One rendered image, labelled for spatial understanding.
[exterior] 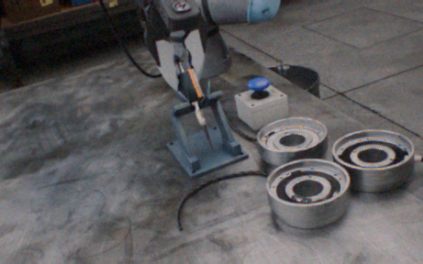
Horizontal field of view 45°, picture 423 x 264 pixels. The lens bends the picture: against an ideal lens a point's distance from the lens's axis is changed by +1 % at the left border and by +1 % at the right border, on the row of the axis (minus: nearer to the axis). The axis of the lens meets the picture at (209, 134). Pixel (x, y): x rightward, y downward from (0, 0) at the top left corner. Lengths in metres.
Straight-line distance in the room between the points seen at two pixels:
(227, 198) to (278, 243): 0.12
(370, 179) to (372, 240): 0.09
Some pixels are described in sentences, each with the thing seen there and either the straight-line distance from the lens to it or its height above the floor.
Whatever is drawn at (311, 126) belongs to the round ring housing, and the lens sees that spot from 0.81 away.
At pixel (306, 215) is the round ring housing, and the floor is 0.83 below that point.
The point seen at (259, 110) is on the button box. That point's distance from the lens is 0.87.
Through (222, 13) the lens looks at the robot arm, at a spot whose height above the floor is 0.94.
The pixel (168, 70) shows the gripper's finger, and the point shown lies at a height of 0.95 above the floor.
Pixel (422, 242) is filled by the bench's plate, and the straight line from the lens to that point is 0.63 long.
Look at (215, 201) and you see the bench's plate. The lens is 0.72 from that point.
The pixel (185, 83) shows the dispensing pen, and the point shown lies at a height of 0.93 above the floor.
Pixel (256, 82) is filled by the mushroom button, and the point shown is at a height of 0.87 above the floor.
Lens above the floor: 1.21
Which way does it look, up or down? 28 degrees down
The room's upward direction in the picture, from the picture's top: 12 degrees counter-clockwise
